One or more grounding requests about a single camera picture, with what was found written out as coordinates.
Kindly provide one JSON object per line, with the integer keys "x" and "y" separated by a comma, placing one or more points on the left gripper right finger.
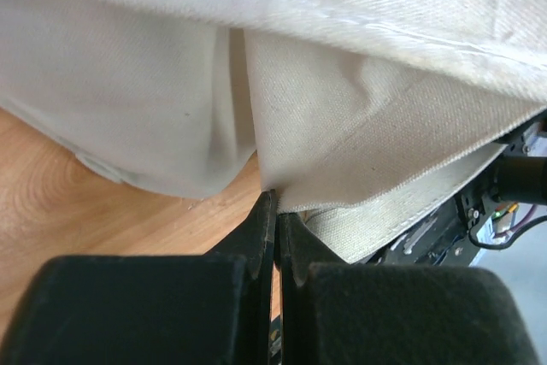
{"x": 334, "y": 312}

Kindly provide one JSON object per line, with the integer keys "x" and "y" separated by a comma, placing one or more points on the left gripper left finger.
{"x": 212, "y": 308}

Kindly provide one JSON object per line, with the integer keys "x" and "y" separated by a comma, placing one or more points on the beige canvas tote bag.
{"x": 367, "y": 114}

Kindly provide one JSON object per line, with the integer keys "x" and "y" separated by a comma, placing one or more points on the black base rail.
{"x": 483, "y": 214}

